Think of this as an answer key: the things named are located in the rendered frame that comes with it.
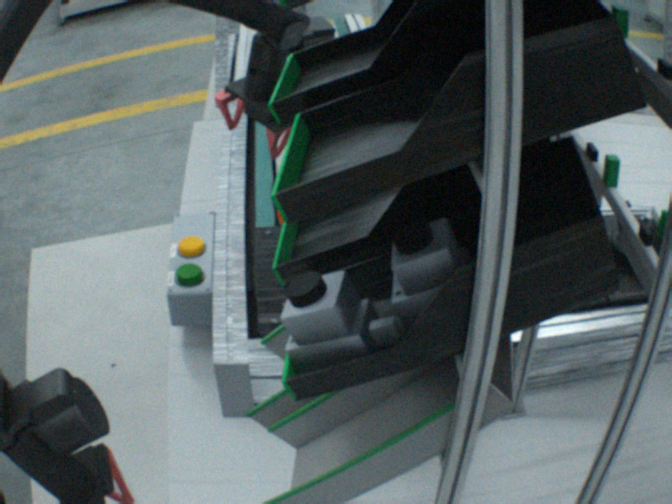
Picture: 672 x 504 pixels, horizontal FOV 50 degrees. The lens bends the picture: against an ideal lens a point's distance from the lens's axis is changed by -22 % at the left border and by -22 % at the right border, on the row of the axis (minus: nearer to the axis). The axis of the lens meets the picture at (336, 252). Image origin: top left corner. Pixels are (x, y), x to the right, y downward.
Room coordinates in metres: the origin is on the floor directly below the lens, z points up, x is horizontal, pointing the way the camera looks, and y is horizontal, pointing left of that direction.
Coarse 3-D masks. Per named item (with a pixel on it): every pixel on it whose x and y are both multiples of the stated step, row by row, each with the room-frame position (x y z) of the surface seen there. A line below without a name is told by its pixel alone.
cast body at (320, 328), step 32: (288, 288) 0.54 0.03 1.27; (320, 288) 0.53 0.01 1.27; (352, 288) 0.55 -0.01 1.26; (288, 320) 0.52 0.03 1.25; (320, 320) 0.51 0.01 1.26; (352, 320) 0.52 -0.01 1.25; (384, 320) 0.53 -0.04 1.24; (288, 352) 0.52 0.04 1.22; (320, 352) 0.51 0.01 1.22; (352, 352) 0.51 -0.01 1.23
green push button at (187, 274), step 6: (186, 264) 0.99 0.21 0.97; (192, 264) 0.99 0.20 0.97; (180, 270) 0.98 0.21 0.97; (186, 270) 0.98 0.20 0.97; (192, 270) 0.98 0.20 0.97; (198, 270) 0.98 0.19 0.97; (180, 276) 0.96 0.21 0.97; (186, 276) 0.96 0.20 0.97; (192, 276) 0.96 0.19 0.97; (198, 276) 0.97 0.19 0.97; (180, 282) 0.96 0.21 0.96; (186, 282) 0.96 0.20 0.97; (192, 282) 0.96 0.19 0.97
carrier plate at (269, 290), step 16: (256, 240) 1.05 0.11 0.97; (272, 240) 1.05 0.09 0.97; (256, 256) 1.01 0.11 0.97; (272, 256) 1.01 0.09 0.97; (256, 272) 0.98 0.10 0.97; (272, 272) 0.98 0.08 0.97; (256, 288) 0.94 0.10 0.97; (272, 288) 0.94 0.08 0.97; (272, 304) 0.91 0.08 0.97; (272, 320) 0.87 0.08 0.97
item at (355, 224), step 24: (528, 144) 0.63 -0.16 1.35; (456, 168) 0.63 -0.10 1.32; (384, 192) 0.74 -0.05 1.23; (408, 192) 0.64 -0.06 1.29; (432, 192) 0.63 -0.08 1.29; (336, 216) 0.73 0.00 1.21; (360, 216) 0.71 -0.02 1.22; (384, 216) 0.64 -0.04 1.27; (408, 216) 0.64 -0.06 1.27; (288, 240) 0.70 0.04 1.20; (312, 240) 0.70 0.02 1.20; (336, 240) 0.69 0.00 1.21; (360, 240) 0.64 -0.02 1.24; (384, 240) 0.64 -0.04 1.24; (288, 264) 0.64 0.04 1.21; (312, 264) 0.64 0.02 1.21; (336, 264) 0.64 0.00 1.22
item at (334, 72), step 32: (416, 0) 0.76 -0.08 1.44; (448, 0) 0.63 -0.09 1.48; (352, 32) 0.77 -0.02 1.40; (384, 32) 0.76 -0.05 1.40; (416, 32) 0.64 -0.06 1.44; (288, 64) 0.74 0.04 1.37; (320, 64) 0.76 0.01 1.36; (352, 64) 0.73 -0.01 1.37; (384, 64) 0.64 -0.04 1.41; (288, 96) 0.65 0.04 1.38; (320, 96) 0.64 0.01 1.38
